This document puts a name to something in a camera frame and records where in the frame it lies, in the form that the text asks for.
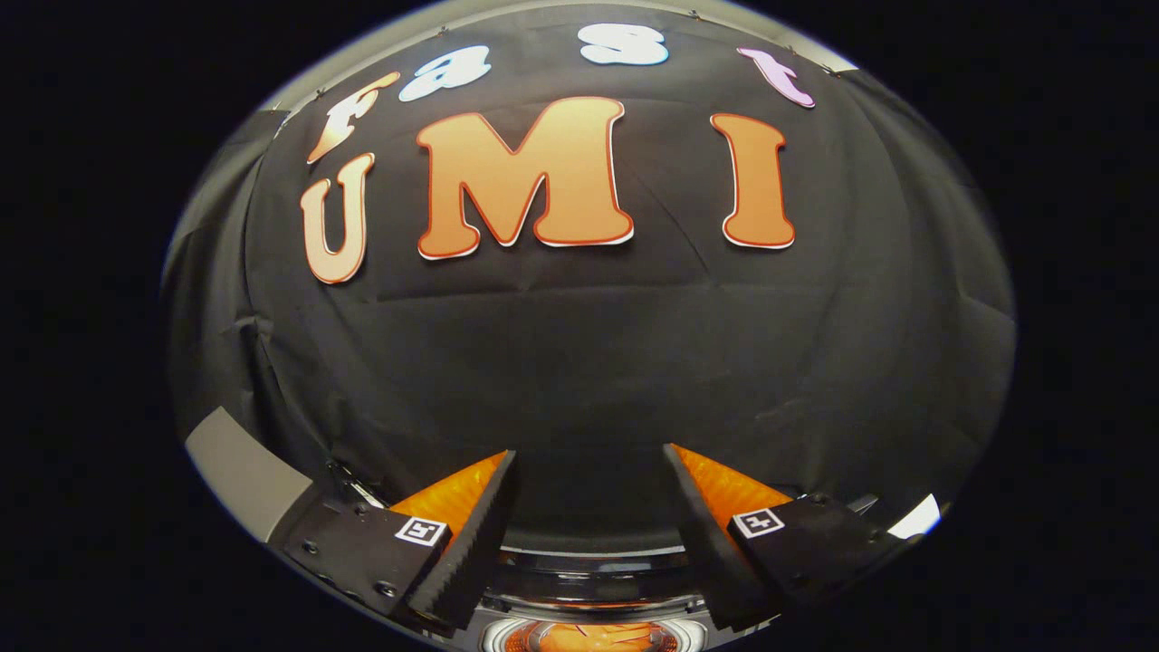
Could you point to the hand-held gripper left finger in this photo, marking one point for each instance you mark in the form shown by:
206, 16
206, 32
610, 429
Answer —
475, 543

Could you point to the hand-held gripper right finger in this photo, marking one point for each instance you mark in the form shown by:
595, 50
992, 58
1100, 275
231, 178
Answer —
702, 543

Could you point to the dark washing machine lid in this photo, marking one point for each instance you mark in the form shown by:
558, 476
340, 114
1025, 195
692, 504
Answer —
593, 534

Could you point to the grey washing machine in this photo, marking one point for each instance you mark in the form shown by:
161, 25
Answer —
593, 589

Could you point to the orange polo shirt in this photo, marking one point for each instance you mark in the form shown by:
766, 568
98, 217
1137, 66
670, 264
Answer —
589, 638

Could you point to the black backdrop cloth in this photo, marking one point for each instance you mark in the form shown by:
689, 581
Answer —
589, 362

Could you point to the white flat board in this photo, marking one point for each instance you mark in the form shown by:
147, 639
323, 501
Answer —
916, 518

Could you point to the grey cabinet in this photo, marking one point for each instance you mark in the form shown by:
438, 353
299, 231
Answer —
244, 471

